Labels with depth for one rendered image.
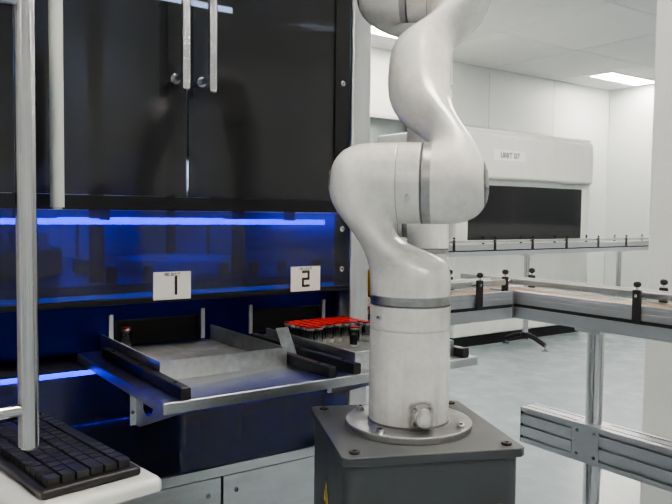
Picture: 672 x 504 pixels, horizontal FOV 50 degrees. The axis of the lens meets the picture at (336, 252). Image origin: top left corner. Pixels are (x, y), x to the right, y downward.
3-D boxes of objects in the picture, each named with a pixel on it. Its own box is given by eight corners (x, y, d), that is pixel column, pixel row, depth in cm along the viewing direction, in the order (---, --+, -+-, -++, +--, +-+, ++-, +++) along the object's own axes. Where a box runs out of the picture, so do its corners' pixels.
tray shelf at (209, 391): (76, 361, 150) (76, 352, 150) (345, 332, 190) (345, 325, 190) (163, 415, 111) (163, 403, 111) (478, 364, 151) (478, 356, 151)
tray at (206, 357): (100, 350, 153) (100, 334, 153) (211, 339, 168) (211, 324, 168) (159, 381, 125) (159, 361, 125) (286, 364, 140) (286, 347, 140)
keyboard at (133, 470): (-51, 430, 120) (-51, 416, 120) (33, 415, 130) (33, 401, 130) (41, 501, 91) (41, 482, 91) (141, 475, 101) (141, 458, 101)
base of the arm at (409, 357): (493, 441, 100) (496, 310, 99) (361, 449, 97) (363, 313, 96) (445, 405, 119) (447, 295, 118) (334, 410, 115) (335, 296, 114)
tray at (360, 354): (265, 343, 163) (266, 328, 163) (356, 333, 178) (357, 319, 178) (354, 370, 136) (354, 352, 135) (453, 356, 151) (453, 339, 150)
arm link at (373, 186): (449, 309, 100) (452, 137, 98) (320, 305, 103) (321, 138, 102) (451, 299, 112) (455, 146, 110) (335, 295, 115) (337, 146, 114)
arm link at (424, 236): (401, 248, 144) (447, 249, 143) (402, 183, 143) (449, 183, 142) (405, 246, 153) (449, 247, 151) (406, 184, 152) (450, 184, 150)
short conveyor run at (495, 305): (346, 338, 192) (347, 280, 192) (314, 330, 205) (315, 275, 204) (516, 319, 232) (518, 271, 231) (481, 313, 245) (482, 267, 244)
